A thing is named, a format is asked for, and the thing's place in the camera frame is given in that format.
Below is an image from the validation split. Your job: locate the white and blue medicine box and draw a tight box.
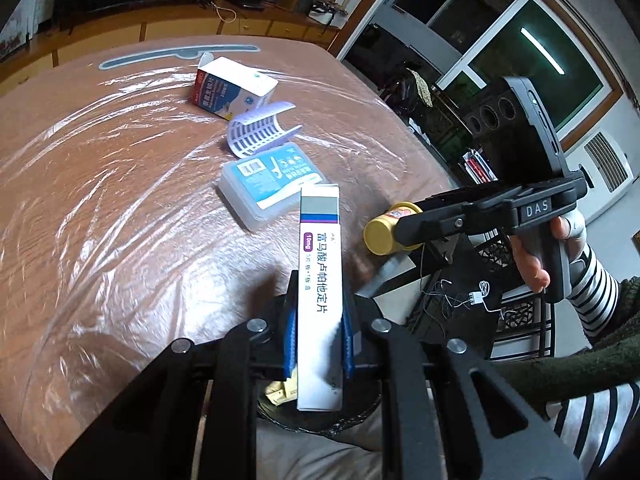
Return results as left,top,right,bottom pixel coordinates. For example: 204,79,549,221
189,52,279,122

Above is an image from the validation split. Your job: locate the white earphone cable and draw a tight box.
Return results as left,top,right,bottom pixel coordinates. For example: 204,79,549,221
420,280,506,318

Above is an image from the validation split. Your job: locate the person's right forearm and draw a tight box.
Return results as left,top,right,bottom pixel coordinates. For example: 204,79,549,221
565,240,640,356

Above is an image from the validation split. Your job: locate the trash bin with black bag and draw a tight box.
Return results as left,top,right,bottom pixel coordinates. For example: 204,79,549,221
255,375,386,433

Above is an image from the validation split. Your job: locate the white ribbed plastic tray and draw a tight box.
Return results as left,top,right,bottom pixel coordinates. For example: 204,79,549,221
227,101,303,157

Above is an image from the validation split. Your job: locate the dark bag pile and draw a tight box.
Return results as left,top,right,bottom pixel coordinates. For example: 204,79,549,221
380,62,436,116

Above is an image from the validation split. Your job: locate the person's striped green clothing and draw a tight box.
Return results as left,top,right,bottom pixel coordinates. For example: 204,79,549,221
492,345,640,480

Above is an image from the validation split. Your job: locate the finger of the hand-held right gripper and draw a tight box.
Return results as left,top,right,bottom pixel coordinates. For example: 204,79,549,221
415,184,521,211
392,200,518,251

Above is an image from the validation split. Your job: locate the white air conditioner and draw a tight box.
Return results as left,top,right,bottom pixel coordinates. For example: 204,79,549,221
565,130,636,226

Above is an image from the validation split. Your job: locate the clear plastic floss box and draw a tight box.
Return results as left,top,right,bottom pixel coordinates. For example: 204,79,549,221
216,142,328,232

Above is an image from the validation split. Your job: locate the grey knife-shaped mat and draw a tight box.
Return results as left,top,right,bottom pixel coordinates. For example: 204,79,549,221
98,42,262,72

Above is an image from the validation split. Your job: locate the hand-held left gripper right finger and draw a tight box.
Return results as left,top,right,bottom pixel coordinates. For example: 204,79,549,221
340,295,586,480

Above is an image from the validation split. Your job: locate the black carved chair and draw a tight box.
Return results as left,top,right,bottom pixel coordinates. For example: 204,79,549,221
470,230,556,361

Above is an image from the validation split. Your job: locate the person's right hand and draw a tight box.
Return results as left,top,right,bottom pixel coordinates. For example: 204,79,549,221
510,210,588,293

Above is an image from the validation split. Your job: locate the framed red flower picture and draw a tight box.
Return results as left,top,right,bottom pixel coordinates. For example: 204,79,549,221
0,10,28,58

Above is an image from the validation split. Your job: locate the large window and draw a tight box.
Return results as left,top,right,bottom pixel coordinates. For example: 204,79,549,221
345,0,626,146

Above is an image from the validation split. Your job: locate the white purple-striped medicine box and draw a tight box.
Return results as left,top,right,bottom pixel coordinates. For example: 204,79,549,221
296,184,346,412

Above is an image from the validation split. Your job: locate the yellow bottle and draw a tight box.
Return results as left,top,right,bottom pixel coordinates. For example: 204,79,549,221
363,201,426,257

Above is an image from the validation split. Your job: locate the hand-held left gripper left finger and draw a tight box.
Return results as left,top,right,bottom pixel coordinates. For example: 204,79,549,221
52,280,301,480

